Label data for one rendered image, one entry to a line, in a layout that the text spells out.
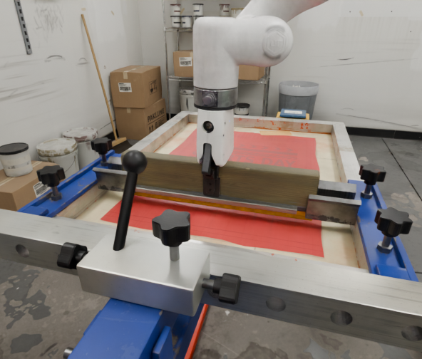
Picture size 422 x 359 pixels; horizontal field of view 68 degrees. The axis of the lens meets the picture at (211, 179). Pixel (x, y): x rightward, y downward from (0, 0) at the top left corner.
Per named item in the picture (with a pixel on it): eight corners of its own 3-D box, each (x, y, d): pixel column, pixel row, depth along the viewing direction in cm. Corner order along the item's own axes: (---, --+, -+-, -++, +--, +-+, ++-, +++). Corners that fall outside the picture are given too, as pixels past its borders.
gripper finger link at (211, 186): (216, 171, 55) (215, 204, 58) (220, 164, 57) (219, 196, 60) (199, 169, 55) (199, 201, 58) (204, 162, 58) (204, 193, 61)
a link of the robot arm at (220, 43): (271, 16, 55) (301, 16, 46) (266, 80, 59) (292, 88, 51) (187, 15, 51) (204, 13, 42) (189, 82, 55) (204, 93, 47)
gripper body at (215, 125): (230, 105, 49) (228, 171, 54) (242, 92, 57) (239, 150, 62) (184, 102, 50) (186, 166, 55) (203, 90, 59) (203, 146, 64)
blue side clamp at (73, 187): (115, 174, 82) (111, 149, 78) (132, 177, 80) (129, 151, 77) (26, 245, 56) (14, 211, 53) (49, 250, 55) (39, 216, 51)
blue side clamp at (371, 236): (342, 204, 68) (348, 174, 65) (367, 206, 67) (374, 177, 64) (363, 314, 43) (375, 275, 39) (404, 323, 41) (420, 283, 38)
